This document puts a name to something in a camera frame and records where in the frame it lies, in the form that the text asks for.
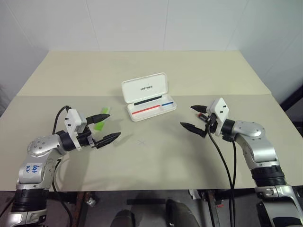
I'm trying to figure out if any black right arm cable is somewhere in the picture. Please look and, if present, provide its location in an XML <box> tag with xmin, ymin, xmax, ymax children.
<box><xmin>231</xmin><ymin>139</ymin><xmax>238</xmax><ymax>227</ymax></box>
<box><xmin>205</xmin><ymin>118</ymin><xmax>235</xmax><ymax>227</ymax></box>

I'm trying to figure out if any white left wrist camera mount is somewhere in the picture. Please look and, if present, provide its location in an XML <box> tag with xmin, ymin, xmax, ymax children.
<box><xmin>64</xmin><ymin>109</ymin><xmax>87</xmax><ymax>151</ymax></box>

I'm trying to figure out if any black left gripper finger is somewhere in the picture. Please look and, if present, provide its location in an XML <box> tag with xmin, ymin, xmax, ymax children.
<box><xmin>95</xmin><ymin>132</ymin><xmax>122</xmax><ymax>150</ymax></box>
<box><xmin>85</xmin><ymin>113</ymin><xmax>111</xmax><ymax>125</ymax></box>

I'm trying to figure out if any rusty metal table leg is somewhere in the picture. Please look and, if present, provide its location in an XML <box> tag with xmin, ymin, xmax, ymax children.
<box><xmin>72</xmin><ymin>191</ymin><xmax>89</xmax><ymax>227</ymax></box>
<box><xmin>205</xmin><ymin>190</ymin><xmax>224</xmax><ymax>227</ymax></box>

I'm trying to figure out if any black flat bar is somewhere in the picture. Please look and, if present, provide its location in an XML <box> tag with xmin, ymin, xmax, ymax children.
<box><xmin>126</xmin><ymin>198</ymin><xmax>167</xmax><ymax>206</ymax></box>

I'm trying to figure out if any black metal stand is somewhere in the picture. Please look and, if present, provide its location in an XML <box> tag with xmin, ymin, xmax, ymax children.
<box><xmin>280</xmin><ymin>81</ymin><xmax>303</xmax><ymax>113</ymax></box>

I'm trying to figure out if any green marker pen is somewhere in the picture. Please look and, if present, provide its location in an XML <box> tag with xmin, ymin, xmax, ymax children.
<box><xmin>93</xmin><ymin>106</ymin><xmax>112</xmax><ymax>131</ymax></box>

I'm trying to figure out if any white handwritten label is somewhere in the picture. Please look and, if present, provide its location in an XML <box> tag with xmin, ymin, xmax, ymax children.
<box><xmin>18</xmin><ymin>162</ymin><xmax>45</xmax><ymax>184</ymax></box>

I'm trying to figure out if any dark rounded shape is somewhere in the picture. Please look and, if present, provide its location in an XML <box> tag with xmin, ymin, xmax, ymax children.
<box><xmin>111</xmin><ymin>210</ymin><xmax>141</xmax><ymax>227</ymax></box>
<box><xmin>165</xmin><ymin>198</ymin><xmax>202</xmax><ymax>227</ymax></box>

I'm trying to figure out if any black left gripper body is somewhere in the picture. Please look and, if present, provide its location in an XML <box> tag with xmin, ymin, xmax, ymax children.
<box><xmin>77</xmin><ymin>126</ymin><xmax>98</xmax><ymax>149</ymax></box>

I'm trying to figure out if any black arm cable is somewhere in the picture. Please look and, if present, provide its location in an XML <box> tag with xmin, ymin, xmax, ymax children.
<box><xmin>231</xmin><ymin>139</ymin><xmax>238</xmax><ymax>227</ymax></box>
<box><xmin>52</xmin><ymin>105</ymin><xmax>73</xmax><ymax>227</ymax></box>
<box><xmin>205</xmin><ymin>118</ymin><xmax>235</xmax><ymax>227</ymax></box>

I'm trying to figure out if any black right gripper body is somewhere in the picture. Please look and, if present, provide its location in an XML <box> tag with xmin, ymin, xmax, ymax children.
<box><xmin>205</xmin><ymin>113</ymin><xmax>220</xmax><ymax>136</ymax></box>

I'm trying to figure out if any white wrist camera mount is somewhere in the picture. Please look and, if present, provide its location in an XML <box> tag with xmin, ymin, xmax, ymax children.
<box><xmin>206</xmin><ymin>97</ymin><xmax>231</xmax><ymax>137</ymax></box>
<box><xmin>64</xmin><ymin>109</ymin><xmax>87</xmax><ymax>151</ymax></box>

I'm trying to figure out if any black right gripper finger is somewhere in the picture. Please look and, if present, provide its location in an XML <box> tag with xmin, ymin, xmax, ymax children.
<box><xmin>190</xmin><ymin>105</ymin><xmax>208</xmax><ymax>114</ymax></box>
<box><xmin>180</xmin><ymin>122</ymin><xmax>206</xmax><ymax>139</ymax></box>

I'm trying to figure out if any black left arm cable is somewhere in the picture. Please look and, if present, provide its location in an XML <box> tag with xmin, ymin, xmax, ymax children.
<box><xmin>52</xmin><ymin>105</ymin><xmax>73</xmax><ymax>227</ymax></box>

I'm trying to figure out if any white pen case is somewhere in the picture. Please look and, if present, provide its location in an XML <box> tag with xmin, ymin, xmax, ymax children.
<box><xmin>121</xmin><ymin>72</ymin><xmax>178</xmax><ymax>123</ymax></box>

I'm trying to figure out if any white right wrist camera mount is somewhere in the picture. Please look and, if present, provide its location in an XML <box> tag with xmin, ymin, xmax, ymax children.
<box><xmin>206</xmin><ymin>97</ymin><xmax>231</xmax><ymax>137</ymax></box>

